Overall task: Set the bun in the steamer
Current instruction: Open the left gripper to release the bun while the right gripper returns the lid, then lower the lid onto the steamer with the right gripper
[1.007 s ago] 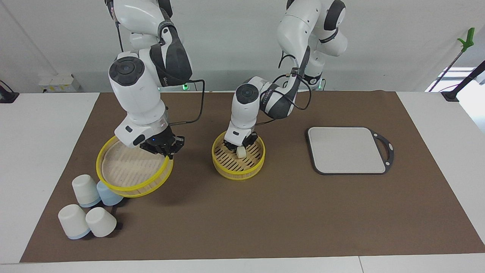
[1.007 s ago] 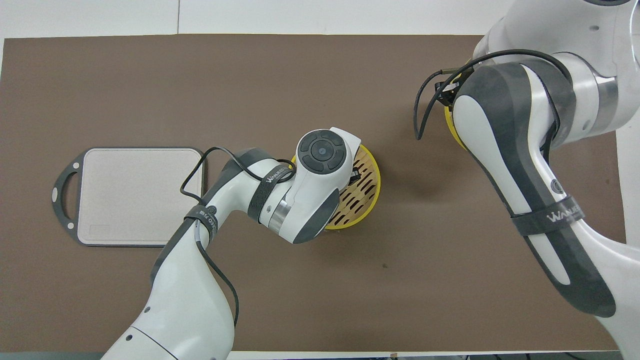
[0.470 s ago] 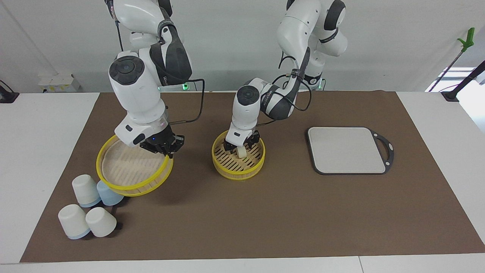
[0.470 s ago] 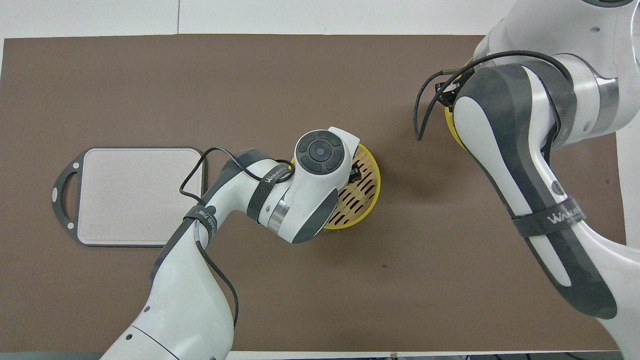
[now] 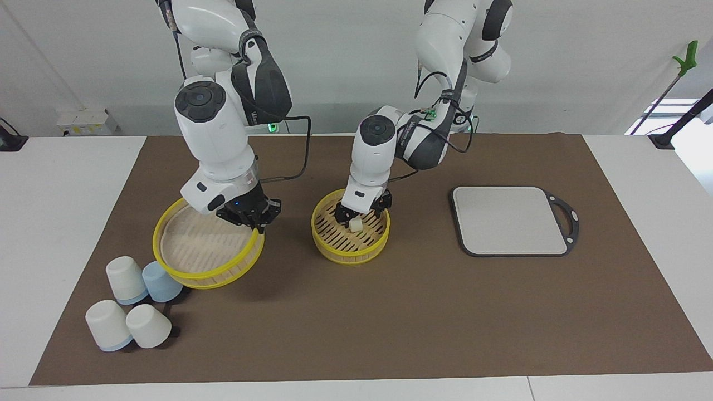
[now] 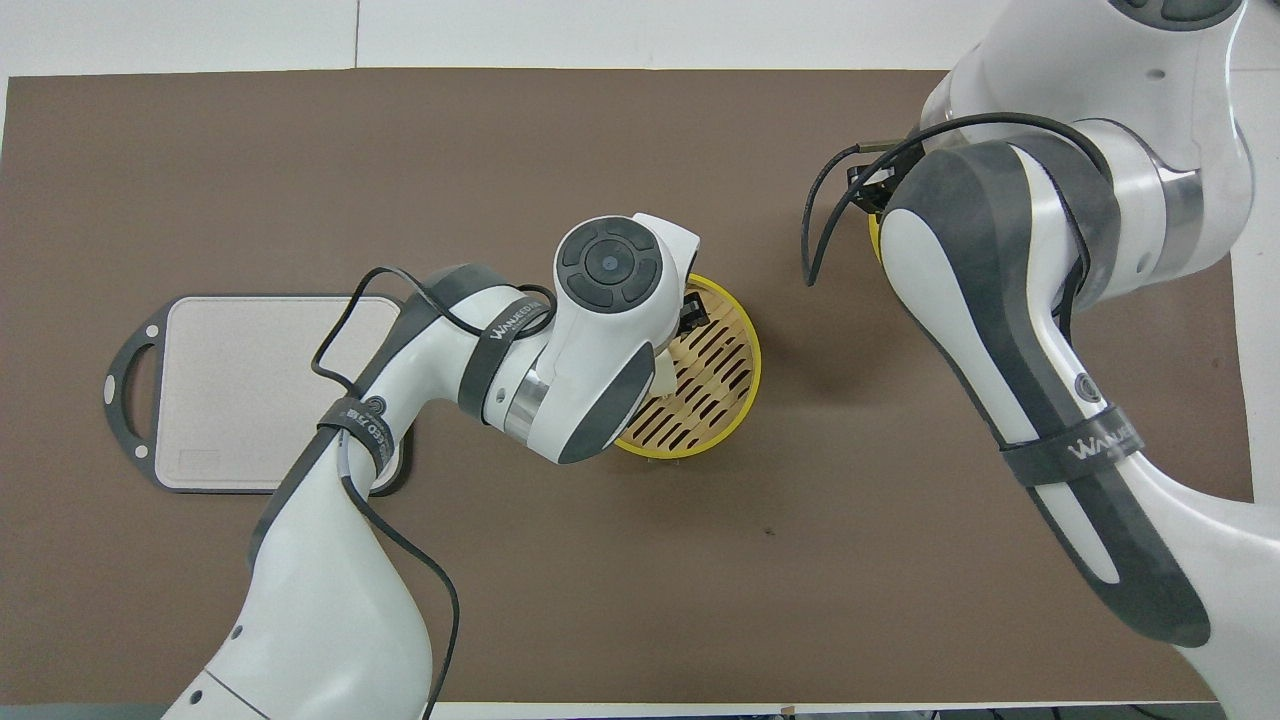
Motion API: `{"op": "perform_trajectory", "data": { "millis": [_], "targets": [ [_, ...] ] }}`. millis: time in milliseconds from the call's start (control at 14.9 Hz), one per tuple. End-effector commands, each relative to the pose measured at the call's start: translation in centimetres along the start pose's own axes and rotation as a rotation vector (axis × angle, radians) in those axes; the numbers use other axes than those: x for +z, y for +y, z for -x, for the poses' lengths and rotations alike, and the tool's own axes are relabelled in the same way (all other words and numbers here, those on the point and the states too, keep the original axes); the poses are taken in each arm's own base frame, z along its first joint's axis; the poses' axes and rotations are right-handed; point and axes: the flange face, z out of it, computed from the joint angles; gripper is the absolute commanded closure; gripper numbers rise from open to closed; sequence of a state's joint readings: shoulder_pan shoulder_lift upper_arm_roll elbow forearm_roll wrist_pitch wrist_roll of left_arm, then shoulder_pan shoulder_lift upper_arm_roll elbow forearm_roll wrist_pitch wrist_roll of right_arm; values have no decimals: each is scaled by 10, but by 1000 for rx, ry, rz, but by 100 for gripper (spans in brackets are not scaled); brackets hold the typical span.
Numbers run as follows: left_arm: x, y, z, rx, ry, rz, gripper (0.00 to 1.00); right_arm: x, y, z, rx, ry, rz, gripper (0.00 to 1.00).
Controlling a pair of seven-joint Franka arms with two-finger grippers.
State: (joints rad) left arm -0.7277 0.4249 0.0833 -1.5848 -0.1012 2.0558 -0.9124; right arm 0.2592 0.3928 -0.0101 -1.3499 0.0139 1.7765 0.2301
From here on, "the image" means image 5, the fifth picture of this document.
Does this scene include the white wall socket box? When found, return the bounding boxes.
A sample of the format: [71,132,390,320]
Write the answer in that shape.
[56,108,119,136]

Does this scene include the green tipped pole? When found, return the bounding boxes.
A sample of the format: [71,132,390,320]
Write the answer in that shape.
[628,40,700,135]

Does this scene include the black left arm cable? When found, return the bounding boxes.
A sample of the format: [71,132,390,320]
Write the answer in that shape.
[388,60,481,184]

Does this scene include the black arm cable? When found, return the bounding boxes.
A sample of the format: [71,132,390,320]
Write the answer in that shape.
[388,60,481,184]
[162,0,312,184]

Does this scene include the yellow bamboo steamer base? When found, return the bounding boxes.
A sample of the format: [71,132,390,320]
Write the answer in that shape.
[311,188,391,266]

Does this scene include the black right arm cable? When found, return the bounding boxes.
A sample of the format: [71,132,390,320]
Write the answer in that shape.
[162,0,312,184]

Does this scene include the brown table mat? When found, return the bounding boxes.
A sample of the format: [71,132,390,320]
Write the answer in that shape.
[29,133,713,387]

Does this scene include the grey cutting board dark handle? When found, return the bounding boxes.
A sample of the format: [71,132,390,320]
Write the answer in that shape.
[450,186,580,258]

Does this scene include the black camera stand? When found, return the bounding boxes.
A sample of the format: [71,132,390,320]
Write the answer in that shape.
[648,88,713,150]

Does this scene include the black table clamp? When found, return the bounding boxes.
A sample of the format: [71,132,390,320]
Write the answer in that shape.
[0,117,29,153]

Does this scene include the yellow steamer tier with cloth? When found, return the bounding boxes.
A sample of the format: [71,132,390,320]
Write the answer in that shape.
[152,196,266,290]

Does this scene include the white plastic cup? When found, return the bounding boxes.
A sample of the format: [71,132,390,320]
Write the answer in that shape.
[85,300,134,353]
[105,256,150,306]
[125,304,172,350]

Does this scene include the light blue plastic cup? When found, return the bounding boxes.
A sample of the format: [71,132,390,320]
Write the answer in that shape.
[141,261,184,304]

